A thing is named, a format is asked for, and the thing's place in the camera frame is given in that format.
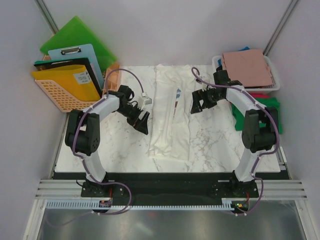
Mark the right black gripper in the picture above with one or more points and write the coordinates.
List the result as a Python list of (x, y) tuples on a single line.
[(199, 95)]

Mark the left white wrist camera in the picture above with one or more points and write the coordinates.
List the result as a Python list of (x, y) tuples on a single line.
[(144, 100)]

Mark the orange mesh file holder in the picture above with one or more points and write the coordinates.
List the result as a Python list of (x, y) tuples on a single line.
[(61, 98)]

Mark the red t shirt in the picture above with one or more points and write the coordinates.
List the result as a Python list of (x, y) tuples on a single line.
[(259, 95)]

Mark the white printed t shirt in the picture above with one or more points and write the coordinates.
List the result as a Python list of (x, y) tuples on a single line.
[(170, 137)]

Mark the yellow folder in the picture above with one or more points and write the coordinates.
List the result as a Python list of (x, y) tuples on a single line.
[(75, 79)]

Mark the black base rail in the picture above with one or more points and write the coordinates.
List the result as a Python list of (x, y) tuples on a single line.
[(175, 188)]

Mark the peach compartment organizer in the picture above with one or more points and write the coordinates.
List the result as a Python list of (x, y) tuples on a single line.
[(112, 78)]

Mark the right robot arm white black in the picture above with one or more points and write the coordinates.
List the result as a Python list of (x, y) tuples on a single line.
[(260, 133)]

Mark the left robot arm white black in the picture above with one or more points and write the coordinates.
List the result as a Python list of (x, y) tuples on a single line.
[(83, 134)]

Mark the black folder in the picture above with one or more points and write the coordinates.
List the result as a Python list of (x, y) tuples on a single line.
[(51, 64)]

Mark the pink folded t shirt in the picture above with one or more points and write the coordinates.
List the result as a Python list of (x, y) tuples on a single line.
[(248, 67)]

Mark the green plastic board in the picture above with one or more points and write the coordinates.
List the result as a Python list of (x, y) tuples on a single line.
[(75, 33)]

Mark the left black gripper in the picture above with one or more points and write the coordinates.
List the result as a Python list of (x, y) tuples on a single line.
[(140, 125)]

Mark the white laundry basket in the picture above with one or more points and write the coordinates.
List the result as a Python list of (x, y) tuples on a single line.
[(275, 86)]

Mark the white cable duct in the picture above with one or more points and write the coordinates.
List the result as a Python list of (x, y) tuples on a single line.
[(113, 204)]

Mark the light blue clipboard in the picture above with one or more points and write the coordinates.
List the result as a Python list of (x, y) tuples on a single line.
[(79, 51)]

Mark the black garment in basket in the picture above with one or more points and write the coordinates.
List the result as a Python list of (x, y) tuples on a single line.
[(219, 68)]

